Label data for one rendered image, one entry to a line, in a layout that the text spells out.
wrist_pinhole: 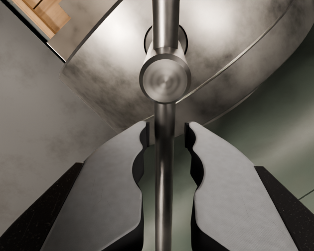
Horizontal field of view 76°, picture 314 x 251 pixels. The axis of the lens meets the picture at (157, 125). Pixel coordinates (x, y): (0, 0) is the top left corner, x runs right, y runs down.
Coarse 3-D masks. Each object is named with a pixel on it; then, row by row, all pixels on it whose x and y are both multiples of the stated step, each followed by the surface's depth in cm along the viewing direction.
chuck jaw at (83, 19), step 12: (72, 0) 25; (84, 0) 25; (96, 0) 25; (108, 0) 25; (72, 12) 25; (84, 12) 25; (96, 12) 25; (72, 24) 25; (84, 24) 26; (60, 36) 26; (72, 36) 26; (84, 36) 26; (60, 48) 26; (72, 48) 26
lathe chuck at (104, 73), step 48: (144, 0) 14; (192, 0) 14; (240, 0) 15; (288, 0) 17; (96, 48) 17; (144, 48) 16; (192, 48) 16; (240, 48) 16; (96, 96) 21; (144, 96) 18
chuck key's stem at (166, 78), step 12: (156, 48) 9; (168, 48) 9; (180, 48) 10; (144, 60) 9; (156, 60) 8; (168, 60) 8; (180, 60) 8; (144, 72) 8; (156, 72) 8; (168, 72) 8; (180, 72) 8; (144, 84) 8; (156, 84) 8; (168, 84) 8; (180, 84) 8; (156, 96) 9; (168, 96) 9; (180, 96) 9
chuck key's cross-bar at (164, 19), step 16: (160, 0) 8; (176, 0) 8; (160, 16) 8; (176, 16) 9; (160, 32) 9; (176, 32) 9; (176, 48) 9; (160, 112) 11; (160, 128) 11; (160, 144) 12; (160, 160) 12; (160, 176) 12; (160, 192) 13; (160, 208) 13; (160, 224) 14; (160, 240) 14
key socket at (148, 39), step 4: (152, 28) 15; (180, 28) 15; (148, 32) 15; (152, 32) 15; (180, 32) 15; (184, 32) 15; (148, 36) 15; (152, 36) 15; (180, 36) 15; (184, 36) 15; (148, 40) 16; (152, 40) 16; (180, 40) 16; (184, 40) 15; (148, 44) 16; (184, 44) 16; (148, 48) 16; (184, 48) 16; (184, 52) 16
